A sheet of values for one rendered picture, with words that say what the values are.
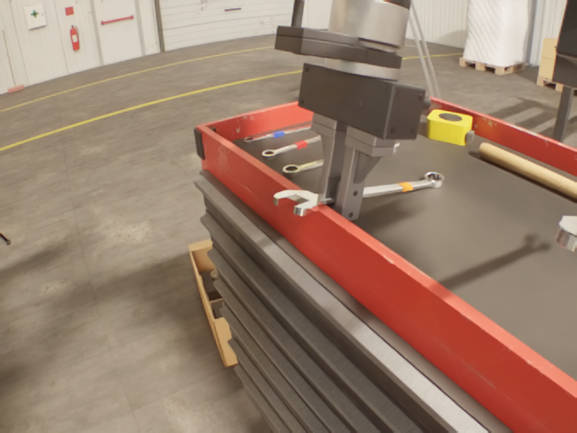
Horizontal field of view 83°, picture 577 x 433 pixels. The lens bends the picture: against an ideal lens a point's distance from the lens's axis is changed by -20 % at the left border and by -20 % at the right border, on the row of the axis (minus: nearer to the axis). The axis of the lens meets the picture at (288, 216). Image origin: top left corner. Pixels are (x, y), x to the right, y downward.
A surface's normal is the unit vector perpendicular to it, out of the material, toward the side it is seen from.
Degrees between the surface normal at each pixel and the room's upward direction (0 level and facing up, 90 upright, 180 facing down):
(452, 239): 0
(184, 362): 0
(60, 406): 0
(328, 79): 78
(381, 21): 85
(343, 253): 90
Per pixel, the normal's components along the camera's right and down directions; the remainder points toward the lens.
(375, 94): -0.82, 0.15
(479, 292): -0.05, -0.85
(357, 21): -0.45, 0.33
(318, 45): 0.19, 0.44
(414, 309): -0.84, 0.32
